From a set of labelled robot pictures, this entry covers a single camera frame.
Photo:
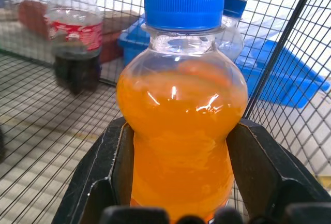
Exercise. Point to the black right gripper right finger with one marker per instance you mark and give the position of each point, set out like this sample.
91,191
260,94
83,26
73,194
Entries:
269,167

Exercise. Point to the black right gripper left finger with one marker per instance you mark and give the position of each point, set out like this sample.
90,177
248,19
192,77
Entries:
95,167

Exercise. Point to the orange soda bottle blue cap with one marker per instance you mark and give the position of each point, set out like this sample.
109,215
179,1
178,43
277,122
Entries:
181,120

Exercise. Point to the blue plastic bin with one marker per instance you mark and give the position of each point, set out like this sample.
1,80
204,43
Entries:
279,74

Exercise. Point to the cola bottle red label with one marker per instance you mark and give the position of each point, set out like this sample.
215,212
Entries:
75,35

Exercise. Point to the brown cardboard box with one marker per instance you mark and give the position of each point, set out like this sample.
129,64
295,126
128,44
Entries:
111,32

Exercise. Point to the clear bottle blue cap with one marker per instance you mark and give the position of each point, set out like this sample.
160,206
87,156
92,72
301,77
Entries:
232,27

